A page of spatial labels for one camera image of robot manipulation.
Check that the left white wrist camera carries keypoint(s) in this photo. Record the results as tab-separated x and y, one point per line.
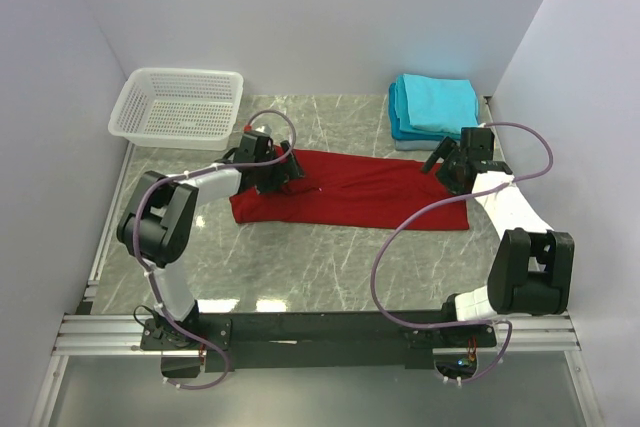
262	129

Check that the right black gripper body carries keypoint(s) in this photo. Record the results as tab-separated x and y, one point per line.
451	167

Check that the white plastic basket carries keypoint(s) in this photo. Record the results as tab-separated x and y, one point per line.
178	108

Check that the light turquoise folded shirt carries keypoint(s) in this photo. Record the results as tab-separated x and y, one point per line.
439	105

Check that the red t shirt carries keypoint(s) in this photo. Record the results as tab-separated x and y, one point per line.
344	190

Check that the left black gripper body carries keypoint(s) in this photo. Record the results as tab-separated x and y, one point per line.
279	173

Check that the left aluminium rail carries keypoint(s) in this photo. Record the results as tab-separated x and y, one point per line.
101	325

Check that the dark teal folded shirt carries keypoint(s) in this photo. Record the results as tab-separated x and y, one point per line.
401	128

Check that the black base beam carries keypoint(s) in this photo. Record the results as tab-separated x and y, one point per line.
305	340

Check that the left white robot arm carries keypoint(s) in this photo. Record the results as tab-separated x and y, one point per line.
156	225

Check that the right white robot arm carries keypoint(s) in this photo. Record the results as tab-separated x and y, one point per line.
531	272

